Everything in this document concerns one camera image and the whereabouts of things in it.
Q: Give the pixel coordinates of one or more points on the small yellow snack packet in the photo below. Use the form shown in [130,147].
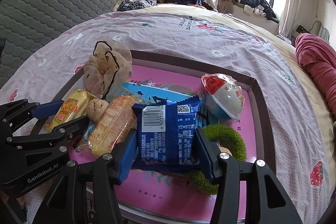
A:
[71,106]

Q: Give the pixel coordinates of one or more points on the clear jelly cup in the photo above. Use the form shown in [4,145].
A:
[223,98]

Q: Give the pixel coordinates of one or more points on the beige bed sheet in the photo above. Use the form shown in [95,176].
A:
[288,53]

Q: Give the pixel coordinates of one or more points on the grey quilted headboard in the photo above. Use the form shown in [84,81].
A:
[52,3]

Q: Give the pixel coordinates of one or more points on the dark floral cloth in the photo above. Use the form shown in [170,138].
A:
[134,5]

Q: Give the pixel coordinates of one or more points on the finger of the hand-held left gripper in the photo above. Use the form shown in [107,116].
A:
[60,134]
[50,108]

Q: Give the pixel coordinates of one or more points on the pink rolled quilt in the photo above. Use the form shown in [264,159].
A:
[320,61]

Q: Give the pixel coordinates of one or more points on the long yellow cracker packet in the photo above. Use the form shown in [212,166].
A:
[113,124]

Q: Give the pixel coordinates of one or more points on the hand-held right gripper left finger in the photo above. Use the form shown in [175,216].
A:
[127,155]

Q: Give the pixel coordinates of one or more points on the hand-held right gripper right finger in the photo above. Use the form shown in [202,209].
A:
[206,153]

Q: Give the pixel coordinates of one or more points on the blue snack packet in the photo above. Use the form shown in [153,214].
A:
[165,134]

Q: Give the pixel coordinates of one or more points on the dark shallow cardboard box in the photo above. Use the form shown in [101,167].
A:
[265,121]

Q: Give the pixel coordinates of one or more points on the walnut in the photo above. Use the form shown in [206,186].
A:
[95,108]
[227,149]

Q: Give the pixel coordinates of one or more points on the beige mesh scrunchie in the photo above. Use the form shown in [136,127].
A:
[105,69]

